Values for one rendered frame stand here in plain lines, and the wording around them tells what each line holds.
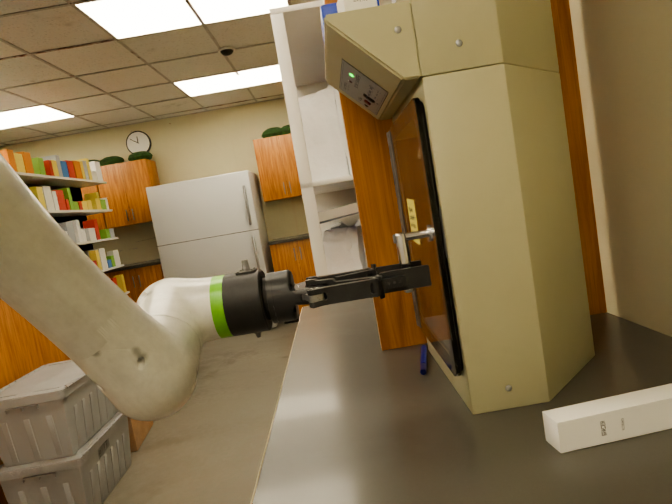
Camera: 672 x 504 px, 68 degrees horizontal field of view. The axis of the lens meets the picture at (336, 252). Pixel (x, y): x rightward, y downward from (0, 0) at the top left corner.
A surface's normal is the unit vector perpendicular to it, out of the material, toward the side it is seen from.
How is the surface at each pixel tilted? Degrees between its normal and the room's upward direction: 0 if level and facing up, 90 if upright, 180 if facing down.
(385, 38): 90
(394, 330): 90
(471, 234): 90
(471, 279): 90
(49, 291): 104
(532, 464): 0
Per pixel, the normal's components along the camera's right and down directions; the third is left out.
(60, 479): 0.04, 0.18
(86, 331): 0.31, 0.29
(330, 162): -0.39, 0.21
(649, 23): -0.99, 0.17
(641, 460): -0.17, -0.98
